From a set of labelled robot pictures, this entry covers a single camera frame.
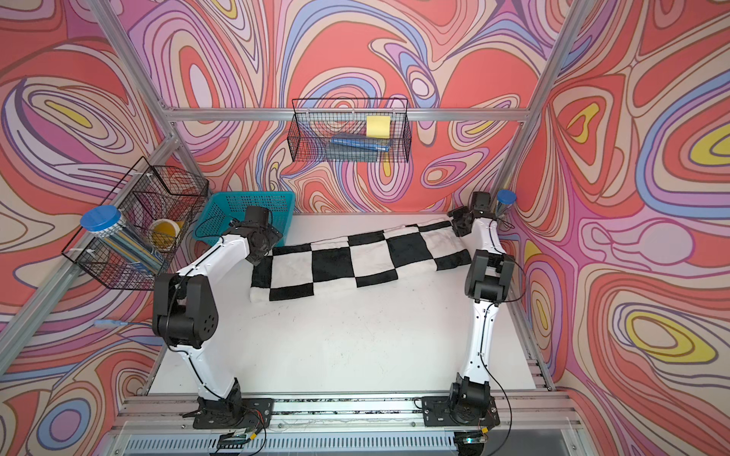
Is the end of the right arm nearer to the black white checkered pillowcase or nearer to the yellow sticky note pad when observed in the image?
the black white checkered pillowcase

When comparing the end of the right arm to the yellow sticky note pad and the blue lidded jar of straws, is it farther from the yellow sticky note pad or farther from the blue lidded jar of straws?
the blue lidded jar of straws

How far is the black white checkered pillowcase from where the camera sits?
988 mm

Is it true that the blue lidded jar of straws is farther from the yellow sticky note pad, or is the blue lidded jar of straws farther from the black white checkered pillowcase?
the yellow sticky note pad

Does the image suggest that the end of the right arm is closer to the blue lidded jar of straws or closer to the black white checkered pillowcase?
the black white checkered pillowcase

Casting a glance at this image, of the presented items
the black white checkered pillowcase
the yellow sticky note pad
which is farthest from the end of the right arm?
the yellow sticky note pad

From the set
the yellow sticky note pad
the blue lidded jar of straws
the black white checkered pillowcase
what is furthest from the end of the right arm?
the blue lidded jar of straws

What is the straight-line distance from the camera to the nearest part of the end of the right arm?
0.86 metres

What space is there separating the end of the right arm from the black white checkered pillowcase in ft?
0.06

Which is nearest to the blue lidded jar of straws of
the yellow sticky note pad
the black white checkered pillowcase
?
the black white checkered pillowcase

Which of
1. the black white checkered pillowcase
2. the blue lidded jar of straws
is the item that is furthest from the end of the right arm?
the blue lidded jar of straws
